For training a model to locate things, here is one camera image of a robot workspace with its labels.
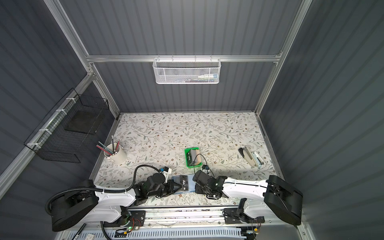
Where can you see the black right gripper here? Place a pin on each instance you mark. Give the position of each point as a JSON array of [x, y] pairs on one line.
[[197, 189]]

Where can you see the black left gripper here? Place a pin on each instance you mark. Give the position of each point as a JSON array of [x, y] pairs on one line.
[[171, 184]]

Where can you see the blue leather card holder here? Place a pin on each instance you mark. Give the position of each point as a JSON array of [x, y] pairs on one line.
[[192, 184]]

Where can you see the stack of cards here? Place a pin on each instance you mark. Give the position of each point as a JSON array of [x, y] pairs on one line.
[[193, 158]]

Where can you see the green plastic card tray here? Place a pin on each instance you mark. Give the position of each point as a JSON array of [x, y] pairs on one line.
[[186, 151]]

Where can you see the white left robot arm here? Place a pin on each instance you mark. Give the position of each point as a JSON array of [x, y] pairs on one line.
[[84, 206]]

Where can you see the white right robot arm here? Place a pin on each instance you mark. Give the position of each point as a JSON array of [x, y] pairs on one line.
[[257, 198]]

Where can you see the beige black stapler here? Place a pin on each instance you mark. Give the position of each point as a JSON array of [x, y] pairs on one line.
[[246, 154]]

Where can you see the white pencil cup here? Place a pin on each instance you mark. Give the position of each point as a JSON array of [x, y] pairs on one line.
[[118, 158]]

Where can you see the green pencil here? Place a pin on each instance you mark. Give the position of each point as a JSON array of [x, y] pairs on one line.
[[105, 149]]

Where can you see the black pen on base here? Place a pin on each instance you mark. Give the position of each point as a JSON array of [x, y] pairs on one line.
[[78, 233]]

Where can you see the white tube in basket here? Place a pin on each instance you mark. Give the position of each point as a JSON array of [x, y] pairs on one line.
[[208, 77]]

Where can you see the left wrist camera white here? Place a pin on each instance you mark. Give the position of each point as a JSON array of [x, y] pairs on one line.
[[166, 172]]

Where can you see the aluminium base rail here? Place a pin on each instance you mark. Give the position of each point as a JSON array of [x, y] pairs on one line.
[[188, 215]]

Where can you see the white mesh wall basket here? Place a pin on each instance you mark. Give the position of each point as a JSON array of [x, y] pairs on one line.
[[184, 72]]

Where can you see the black wire basket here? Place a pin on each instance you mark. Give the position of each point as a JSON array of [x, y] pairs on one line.
[[68, 133]]

